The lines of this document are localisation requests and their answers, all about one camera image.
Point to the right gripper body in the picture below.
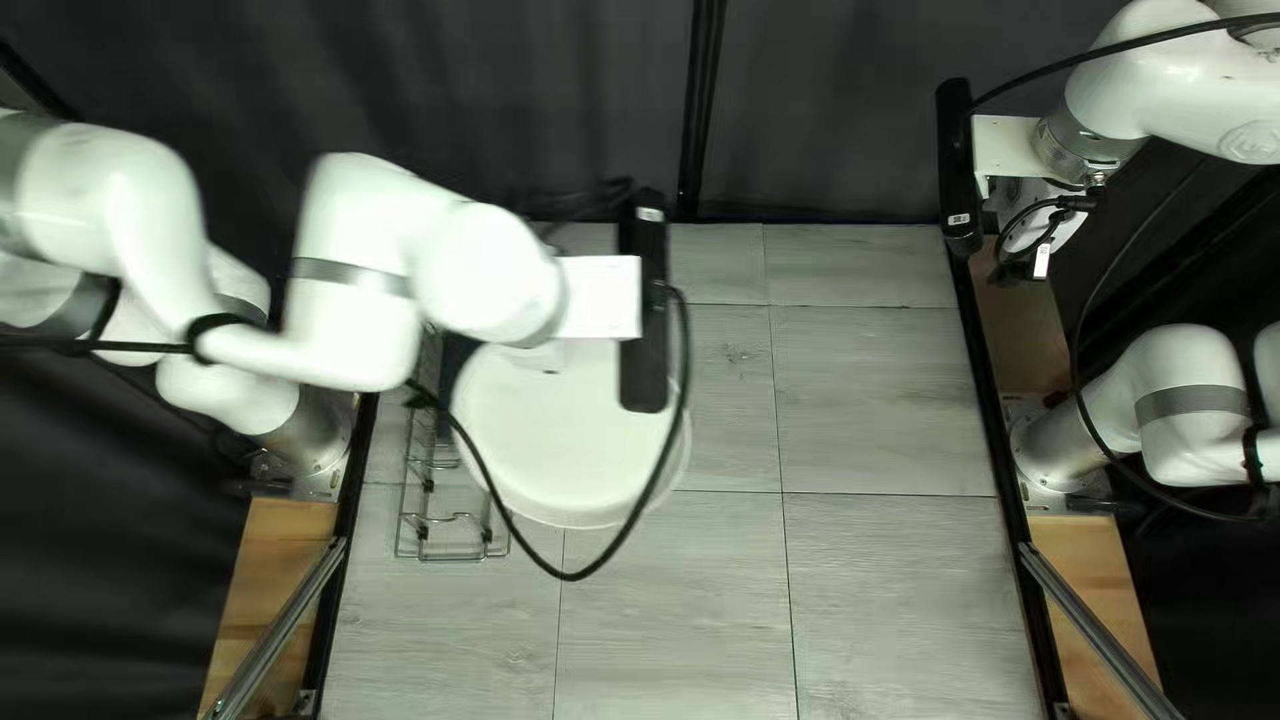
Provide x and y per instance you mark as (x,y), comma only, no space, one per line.
(1010,150)

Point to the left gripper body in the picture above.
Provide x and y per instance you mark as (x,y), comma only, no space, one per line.
(600,298)

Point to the pale plate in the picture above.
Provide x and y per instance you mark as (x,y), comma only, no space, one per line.
(560,440)

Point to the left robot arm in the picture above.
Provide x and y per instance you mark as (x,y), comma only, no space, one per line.
(400,260)

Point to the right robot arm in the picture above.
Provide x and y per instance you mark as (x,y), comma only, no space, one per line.
(1180,90)

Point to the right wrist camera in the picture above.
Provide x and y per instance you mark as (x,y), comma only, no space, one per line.
(958,170)

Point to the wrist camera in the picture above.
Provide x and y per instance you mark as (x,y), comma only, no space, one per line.
(958,170)
(645,370)

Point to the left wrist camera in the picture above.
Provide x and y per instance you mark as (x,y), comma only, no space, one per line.
(645,370)

